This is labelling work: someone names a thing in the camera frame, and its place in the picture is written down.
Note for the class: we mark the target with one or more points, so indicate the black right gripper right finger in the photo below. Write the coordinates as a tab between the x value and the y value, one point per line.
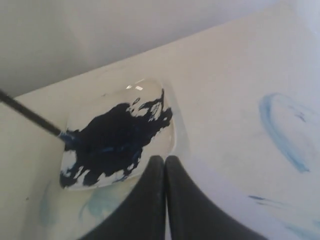
192	215

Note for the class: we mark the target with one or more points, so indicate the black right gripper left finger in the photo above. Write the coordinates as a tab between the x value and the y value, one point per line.
142	215

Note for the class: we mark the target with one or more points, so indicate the black paintbrush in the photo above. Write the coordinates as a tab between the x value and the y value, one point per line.
40	121

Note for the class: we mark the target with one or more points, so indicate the white square paint plate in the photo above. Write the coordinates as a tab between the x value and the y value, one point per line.
121	131

